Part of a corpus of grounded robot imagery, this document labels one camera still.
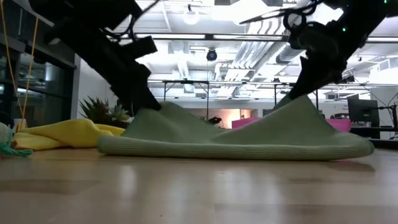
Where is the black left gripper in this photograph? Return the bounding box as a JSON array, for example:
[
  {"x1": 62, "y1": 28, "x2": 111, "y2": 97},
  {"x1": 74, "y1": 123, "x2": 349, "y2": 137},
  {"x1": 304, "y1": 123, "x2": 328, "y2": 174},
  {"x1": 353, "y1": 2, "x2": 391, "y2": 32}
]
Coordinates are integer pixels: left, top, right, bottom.
[{"x1": 108, "y1": 58, "x2": 162, "y2": 115}]

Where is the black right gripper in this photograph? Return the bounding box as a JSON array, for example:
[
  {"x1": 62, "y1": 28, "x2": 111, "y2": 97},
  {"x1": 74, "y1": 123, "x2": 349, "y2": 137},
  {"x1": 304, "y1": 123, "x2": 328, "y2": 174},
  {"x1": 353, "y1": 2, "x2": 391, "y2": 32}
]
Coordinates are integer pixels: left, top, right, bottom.
[{"x1": 287, "y1": 21, "x2": 348, "y2": 100}]

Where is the yellow microfiber towel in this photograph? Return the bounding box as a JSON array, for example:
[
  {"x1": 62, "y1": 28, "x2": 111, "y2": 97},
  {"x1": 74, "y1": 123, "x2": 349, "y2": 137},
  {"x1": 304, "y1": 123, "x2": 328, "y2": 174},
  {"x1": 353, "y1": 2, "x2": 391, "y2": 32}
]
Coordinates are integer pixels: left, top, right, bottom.
[{"x1": 12, "y1": 118, "x2": 126, "y2": 151}]

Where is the green microfiber towel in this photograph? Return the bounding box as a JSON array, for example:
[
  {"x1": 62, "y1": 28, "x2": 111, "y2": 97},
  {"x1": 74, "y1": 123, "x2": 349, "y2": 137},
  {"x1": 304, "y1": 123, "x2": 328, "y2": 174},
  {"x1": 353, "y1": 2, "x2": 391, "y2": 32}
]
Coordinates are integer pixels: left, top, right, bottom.
[
  {"x1": 98, "y1": 95, "x2": 375, "y2": 162},
  {"x1": 0, "y1": 121, "x2": 34, "y2": 158}
]

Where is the potted succulent plant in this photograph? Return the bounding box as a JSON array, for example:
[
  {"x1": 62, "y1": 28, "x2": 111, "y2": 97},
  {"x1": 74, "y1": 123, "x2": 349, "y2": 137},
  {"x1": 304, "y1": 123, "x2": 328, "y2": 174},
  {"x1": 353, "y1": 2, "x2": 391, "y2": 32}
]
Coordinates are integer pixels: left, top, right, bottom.
[{"x1": 78, "y1": 95, "x2": 131, "y2": 125}]

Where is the pink plastic bin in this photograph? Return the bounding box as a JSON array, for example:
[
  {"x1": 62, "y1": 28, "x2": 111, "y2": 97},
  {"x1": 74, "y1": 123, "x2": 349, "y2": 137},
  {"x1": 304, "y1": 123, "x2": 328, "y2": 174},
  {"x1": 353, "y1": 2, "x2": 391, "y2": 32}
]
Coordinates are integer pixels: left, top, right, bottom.
[{"x1": 231, "y1": 117, "x2": 352, "y2": 133}]

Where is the black computer monitor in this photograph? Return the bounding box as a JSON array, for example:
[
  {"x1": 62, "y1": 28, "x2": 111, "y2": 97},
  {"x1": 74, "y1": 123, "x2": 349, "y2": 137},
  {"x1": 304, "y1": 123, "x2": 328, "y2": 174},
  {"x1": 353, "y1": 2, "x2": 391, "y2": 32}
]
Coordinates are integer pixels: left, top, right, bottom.
[{"x1": 347, "y1": 98, "x2": 381, "y2": 128}]

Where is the round white ceiling lamp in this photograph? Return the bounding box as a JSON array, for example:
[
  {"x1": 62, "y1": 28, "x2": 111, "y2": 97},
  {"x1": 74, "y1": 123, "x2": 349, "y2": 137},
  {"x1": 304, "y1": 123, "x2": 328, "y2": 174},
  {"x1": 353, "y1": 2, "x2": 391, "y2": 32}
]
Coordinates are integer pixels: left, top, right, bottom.
[{"x1": 182, "y1": 7, "x2": 200, "y2": 26}]

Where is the white cup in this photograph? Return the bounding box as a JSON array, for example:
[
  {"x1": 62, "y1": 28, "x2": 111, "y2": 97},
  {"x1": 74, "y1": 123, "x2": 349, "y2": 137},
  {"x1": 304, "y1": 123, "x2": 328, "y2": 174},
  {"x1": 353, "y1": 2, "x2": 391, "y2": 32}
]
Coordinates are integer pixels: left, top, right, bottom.
[{"x1": 12, "y1": 118, "x2": 29, "y2": 132}]

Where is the black metal workstation frame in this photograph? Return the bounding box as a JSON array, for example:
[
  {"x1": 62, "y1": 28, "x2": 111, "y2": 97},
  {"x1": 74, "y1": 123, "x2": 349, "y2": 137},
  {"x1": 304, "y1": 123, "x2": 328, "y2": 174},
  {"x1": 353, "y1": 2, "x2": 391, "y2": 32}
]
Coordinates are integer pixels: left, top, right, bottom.
[
  {"x1": 163, "y1": 80, "x2": 210, "y2": 121},
  {"x1": 273, "y1": 82, "x2": 320, "y2": 110}
]

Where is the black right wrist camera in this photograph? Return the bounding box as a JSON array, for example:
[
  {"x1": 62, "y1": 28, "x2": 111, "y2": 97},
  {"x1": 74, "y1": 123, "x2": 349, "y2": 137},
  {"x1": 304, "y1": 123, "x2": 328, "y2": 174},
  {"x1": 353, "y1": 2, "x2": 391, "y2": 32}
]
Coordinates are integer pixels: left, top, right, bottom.
[{"x1": 288, "y1": 27, "x2": 312, "y2": 52}]

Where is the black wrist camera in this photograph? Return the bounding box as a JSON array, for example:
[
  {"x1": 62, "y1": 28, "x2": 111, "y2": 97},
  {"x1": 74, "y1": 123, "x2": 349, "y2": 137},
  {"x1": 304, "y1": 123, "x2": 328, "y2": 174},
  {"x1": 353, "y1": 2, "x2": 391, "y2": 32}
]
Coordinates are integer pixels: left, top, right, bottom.
[
  {"x1": 123, "y1": 35, "x2": 159, "y2": 60},
  {"x1": 288, "y1": 27, "x2": 312, "y2": 52}
]

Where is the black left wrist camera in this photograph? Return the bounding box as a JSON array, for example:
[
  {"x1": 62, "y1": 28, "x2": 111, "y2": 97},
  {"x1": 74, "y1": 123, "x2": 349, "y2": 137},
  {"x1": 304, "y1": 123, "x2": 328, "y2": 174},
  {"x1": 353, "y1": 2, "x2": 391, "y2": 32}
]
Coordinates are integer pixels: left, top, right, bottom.
[{"x1": 123, "y1": 35, "x2": 159, "y2": 60}]

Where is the yellow power cable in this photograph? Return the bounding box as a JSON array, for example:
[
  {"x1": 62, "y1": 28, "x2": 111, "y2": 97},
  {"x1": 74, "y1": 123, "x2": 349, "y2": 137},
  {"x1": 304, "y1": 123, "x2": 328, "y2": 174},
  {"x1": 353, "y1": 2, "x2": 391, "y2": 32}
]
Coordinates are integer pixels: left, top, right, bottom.
[{"x1": 0, "y1": 0, "x2": 40, "y2": 131}]

